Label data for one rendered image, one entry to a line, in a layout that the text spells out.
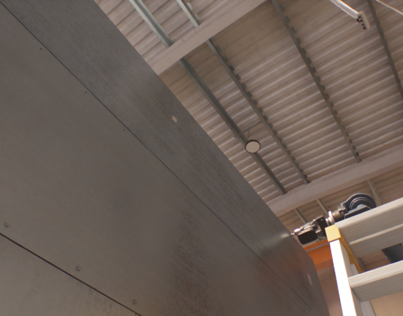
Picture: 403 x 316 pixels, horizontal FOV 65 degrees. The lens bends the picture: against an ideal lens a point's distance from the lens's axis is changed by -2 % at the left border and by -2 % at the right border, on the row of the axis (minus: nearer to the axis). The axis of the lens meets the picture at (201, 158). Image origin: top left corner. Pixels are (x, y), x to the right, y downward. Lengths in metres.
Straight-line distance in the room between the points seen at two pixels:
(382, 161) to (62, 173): 8.43
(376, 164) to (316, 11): 4.04
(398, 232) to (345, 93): 6.89
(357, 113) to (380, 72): 1.04
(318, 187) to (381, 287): 8.23
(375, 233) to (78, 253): 0.77
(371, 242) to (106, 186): 0.76
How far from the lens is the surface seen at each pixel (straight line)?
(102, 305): 0.77
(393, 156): 8.92
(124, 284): 0.83
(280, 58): 7.09
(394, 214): 0.98
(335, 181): 8.91
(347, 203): 2.29
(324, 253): 9.32
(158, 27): 6.82
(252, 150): 7.13
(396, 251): 2.33
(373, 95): 8.14
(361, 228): 0.98
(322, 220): 2.21
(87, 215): 0.82
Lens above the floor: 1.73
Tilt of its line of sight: 52 degrees up
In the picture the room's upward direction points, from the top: straight up
